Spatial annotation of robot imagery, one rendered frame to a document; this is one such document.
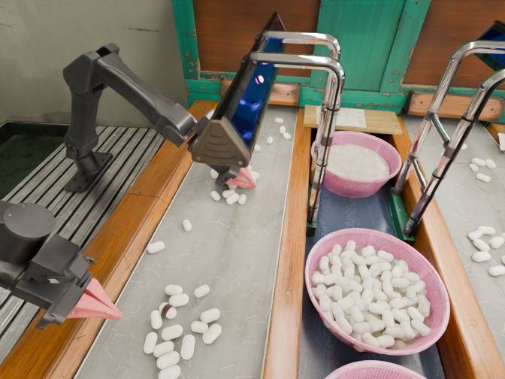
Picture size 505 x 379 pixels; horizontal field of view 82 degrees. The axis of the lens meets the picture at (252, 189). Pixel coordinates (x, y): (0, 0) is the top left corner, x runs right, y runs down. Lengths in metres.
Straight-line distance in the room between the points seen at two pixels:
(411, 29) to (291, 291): 0.89
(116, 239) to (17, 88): 2.26
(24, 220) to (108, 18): 1.88
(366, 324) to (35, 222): 0.55
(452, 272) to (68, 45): 2.37
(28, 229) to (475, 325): 0.71
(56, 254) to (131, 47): 1.90
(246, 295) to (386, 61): 0.90
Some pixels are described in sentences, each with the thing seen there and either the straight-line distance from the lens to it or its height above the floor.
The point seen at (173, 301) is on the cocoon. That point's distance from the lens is 0.61.
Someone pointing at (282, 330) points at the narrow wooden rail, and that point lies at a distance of 0.56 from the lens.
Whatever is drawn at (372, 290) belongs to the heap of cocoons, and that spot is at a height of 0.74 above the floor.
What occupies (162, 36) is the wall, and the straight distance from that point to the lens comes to 2.13.
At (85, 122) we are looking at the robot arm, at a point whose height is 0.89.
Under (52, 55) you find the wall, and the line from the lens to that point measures 2.56.
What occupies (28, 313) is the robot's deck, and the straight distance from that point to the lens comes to 0.83.
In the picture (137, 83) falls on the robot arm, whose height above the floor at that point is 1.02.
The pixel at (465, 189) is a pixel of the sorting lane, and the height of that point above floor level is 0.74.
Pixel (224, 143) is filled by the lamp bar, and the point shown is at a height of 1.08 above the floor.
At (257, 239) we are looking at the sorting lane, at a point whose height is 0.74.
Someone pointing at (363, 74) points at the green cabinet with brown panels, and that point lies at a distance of 1.18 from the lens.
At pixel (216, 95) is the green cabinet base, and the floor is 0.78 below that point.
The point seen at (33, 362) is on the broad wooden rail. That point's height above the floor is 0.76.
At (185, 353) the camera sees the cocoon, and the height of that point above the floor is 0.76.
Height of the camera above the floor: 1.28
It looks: 42 degrees down
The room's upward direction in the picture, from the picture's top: straight up
